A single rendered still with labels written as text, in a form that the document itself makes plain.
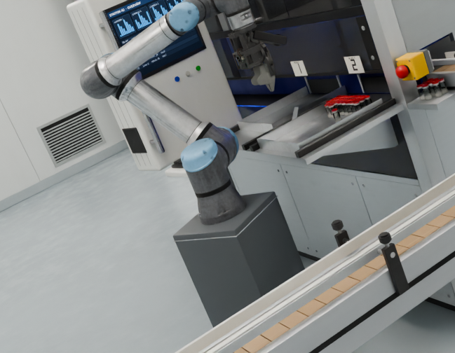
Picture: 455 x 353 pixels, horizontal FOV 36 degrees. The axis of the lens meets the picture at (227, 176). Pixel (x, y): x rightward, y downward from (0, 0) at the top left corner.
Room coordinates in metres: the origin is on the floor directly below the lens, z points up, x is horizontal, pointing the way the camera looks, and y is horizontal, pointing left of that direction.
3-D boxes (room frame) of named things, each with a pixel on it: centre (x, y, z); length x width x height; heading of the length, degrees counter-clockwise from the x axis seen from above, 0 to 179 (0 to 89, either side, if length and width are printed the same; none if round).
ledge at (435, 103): (2.10, -0.70, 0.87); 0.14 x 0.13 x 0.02; 112
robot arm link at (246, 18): (2.11, -0.21, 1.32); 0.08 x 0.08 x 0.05
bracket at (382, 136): (2.18, -0.41, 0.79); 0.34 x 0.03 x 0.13; 112
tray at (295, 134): (2.24, -0.35, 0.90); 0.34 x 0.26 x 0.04; 112
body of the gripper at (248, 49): (2.11, -0.21, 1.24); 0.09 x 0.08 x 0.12; 112
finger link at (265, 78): (2.10, -0.22, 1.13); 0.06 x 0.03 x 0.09; 112
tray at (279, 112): (2.60, -0.32, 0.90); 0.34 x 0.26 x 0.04; 112
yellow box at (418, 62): (2.10, -0.66, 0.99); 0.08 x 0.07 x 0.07; 112
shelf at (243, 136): (2.42, -0.32, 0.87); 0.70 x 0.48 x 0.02; 22
